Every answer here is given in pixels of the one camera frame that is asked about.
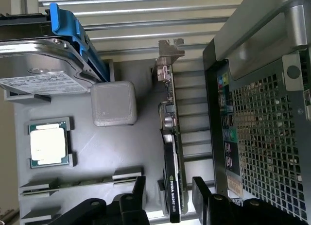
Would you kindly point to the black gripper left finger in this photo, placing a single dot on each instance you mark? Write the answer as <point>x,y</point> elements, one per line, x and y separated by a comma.
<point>139,191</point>

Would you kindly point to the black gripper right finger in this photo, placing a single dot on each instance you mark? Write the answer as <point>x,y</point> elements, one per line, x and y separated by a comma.
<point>199,198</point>

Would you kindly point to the grey plastic parts rack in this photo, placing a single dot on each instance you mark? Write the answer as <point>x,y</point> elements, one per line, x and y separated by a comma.
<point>109,149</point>

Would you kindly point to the green RAM stick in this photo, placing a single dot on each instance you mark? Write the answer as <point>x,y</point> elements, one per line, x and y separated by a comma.
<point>73,185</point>

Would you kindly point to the rear I/O port block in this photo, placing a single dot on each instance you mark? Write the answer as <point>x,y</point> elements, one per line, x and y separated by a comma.
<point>228,127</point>

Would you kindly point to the grey metal PC case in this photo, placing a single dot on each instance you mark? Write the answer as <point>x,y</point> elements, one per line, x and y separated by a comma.
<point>267,137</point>

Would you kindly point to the grey rounded square block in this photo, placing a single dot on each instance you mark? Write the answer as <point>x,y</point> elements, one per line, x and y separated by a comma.
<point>113,103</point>

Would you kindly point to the CPU with silver lid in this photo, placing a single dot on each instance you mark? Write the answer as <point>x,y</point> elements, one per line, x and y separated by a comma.
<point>48,144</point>

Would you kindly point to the silver hard disk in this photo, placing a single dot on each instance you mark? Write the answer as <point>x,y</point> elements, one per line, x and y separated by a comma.
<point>36,55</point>

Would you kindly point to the blue disk caddy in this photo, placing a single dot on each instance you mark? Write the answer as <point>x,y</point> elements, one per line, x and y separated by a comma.
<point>63,21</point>

